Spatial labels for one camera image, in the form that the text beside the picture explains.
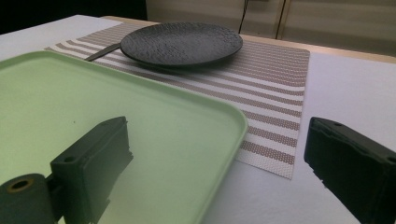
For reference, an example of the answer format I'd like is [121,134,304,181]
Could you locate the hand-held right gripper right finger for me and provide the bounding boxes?
[304,116,396,224]

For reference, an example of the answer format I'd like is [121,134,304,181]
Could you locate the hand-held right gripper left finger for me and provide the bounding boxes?
[49,116,134,224]

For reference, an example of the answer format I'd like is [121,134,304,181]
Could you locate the light green plastic tray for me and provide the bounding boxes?
[0,50,249,224]

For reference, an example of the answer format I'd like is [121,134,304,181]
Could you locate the striped woven placemat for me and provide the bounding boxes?
[44,21,311,180]

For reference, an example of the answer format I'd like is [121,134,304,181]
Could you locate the black textured plate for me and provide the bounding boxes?
[120,21,244,70]

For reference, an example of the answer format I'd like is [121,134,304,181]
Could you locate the dark cutlery handle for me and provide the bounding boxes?
[84,42,121,63]

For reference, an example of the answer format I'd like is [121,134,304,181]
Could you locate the black cable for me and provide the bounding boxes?
[237,0,250,35]

